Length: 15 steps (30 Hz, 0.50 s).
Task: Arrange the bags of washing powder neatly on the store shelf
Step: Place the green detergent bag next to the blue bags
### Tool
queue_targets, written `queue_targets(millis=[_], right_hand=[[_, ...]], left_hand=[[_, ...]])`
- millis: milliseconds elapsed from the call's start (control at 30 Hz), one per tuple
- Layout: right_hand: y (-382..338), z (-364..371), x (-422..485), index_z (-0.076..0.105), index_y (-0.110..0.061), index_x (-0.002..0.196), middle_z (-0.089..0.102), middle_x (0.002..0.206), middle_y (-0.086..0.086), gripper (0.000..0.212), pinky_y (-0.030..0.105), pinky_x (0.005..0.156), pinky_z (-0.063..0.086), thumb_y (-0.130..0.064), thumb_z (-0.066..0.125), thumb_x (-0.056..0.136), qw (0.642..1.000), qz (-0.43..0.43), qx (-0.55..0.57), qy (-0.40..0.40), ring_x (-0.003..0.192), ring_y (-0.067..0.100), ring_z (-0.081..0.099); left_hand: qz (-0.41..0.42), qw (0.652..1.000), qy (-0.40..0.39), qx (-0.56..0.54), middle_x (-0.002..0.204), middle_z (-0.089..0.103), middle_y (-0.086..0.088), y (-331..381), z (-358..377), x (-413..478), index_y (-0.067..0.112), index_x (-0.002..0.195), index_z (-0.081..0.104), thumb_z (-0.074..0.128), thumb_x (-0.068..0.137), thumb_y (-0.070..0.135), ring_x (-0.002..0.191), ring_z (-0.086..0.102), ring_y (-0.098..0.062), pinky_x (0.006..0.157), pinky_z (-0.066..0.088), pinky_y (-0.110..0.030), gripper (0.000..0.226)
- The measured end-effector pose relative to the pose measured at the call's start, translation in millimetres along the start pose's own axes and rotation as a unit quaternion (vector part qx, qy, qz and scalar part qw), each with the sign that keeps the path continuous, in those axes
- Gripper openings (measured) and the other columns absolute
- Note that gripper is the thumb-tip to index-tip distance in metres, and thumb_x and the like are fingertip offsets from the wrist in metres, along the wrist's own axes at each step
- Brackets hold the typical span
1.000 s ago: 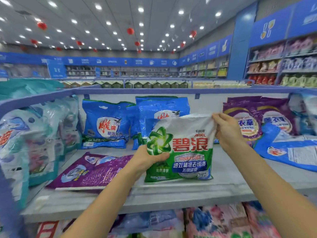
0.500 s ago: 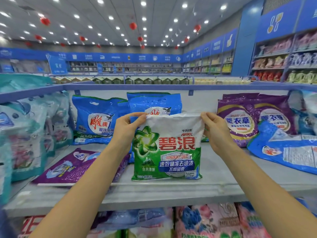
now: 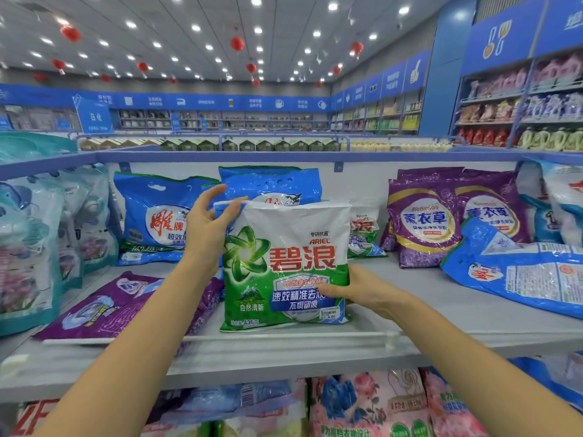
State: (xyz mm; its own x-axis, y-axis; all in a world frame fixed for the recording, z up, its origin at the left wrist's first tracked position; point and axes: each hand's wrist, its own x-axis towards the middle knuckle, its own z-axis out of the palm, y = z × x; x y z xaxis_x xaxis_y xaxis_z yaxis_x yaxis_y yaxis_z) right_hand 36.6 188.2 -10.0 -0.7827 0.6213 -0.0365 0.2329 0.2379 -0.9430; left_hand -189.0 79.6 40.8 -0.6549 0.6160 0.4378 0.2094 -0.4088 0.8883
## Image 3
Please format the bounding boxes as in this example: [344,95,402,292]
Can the person's right hand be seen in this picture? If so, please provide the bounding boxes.
[316,263,411,322]

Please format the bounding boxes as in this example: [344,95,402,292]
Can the person's left hand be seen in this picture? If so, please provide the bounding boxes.
[182,184,249,278]

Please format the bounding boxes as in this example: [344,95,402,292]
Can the blue bird-print detergent bag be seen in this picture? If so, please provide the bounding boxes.
[223,172,323,208]
[440,218,583,320]
[114,171,222,267]
[218,166,302,177]

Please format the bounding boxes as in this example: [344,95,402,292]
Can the grey blue-framed shelf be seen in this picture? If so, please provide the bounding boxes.
[0,149,583,437]

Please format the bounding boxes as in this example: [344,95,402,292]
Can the pink floral detergent bag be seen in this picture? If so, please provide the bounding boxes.
[421,367,491,437]
[309,368,434,437]

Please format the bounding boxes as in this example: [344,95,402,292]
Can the purple Eichimoo lavender bag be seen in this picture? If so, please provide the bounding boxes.
[145,388,192,424]

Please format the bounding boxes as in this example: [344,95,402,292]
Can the red white Libai bags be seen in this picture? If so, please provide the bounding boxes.
[9,398,60,437]

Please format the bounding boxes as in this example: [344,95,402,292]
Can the person's left forearm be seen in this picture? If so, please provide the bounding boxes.
[34,259,219,437]

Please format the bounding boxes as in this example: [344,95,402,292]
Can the person's right forearm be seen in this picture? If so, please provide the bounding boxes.
[389,295,583,437]

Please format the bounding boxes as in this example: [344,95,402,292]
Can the row of house-shaped cartons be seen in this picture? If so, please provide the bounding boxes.
[80,137,343,153]

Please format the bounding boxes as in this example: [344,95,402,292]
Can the blue hanging aisle sign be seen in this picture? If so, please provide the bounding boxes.
[72,95,115,135]

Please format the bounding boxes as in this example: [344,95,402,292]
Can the row of red bottles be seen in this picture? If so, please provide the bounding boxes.
[455,127,510,147]

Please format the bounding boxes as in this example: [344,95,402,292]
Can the group of ceiling spotlights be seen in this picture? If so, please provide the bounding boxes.
[0,0,411,83]

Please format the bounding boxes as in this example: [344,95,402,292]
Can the row of pale yellow bottles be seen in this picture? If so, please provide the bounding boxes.
[517,127,583,152]

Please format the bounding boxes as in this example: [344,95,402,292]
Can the group of red lanterns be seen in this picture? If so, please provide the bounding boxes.
[32,24,365,87]

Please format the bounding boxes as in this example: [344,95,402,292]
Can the row of pink packets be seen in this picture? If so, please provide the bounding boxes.
[469,54,583,100]

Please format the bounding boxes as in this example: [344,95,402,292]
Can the blue icon header signs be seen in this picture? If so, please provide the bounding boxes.
[460,0,583,77]

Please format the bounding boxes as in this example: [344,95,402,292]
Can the blue back wall sign band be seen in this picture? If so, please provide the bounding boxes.
[0,84,331,112]

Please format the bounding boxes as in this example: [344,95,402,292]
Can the blue side wall sign band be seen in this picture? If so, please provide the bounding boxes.
[330,49,431,110]

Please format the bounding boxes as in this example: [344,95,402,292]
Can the blue wall column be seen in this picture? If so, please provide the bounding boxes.
[418,0,479,137]

